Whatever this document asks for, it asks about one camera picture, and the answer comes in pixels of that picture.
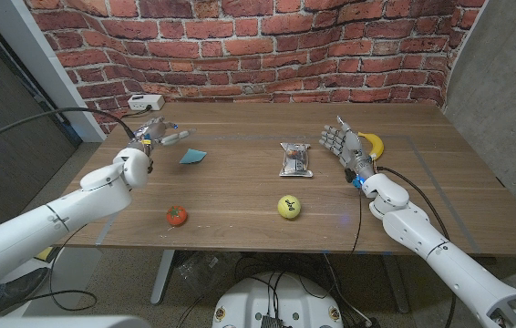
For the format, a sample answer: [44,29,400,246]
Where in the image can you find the white pillar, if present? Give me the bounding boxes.
[0,0,108,143]

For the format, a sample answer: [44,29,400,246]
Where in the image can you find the red toy tomato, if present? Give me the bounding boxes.
[165,205,189,227]

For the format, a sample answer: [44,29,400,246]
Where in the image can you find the yellow tennis ball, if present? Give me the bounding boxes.
[277,194,302,220]

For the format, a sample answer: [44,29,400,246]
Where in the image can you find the tangled black floor cables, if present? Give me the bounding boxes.
[232,252,377,328]

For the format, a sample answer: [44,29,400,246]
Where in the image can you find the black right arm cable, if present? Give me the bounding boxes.
[375,165,459,328]

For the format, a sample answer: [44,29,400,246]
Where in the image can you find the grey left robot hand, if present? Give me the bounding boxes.
[132,116,198,156]

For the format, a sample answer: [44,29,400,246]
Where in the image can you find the grey table leg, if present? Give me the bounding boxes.
[381,254,410,314]

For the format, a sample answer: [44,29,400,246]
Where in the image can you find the blue sticky note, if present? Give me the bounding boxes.
[179,148,208,165]

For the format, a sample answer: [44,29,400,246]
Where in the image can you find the black looped floor cable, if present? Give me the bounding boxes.
[25,222,98,313]

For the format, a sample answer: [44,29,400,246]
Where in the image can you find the yellow flat item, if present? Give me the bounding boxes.
[34,245,60,264]

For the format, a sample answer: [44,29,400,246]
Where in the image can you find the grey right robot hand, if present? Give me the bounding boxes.
[318,115,377,181]

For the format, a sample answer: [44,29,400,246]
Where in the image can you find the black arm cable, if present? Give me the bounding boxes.
[0,107,137,154]
[375,165,459,328]

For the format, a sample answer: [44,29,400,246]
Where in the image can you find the white table leg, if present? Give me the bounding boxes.
[150,249,177,305]

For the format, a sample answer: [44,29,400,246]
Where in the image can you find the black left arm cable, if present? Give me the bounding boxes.
[0,107,137,154]

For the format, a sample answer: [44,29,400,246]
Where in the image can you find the white power strip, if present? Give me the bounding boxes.
[127,94,166,112]

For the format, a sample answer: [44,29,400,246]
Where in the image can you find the clear plastic package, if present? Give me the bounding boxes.
[278,141,315,179]

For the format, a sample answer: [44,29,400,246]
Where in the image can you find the yellow toy banana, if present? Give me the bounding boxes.
[357,131,386,161]

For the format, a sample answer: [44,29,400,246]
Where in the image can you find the black power strip cable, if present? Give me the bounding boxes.
[120,105,153,119]

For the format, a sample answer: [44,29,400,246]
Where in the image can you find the white robot torso base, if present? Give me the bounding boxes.
[212,272,345,328]

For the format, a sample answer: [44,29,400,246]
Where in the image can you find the crumpled clear plastic bag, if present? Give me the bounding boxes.
[178,251,236,295]

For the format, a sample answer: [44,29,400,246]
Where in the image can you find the red brick print backdrop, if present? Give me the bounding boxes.
[23,0,490,136]

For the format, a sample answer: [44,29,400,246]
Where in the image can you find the black shoe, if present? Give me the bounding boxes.
[0,267,52,316]

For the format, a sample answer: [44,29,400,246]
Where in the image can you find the thin black hanging cable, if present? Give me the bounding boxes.
[351,190,364,256]

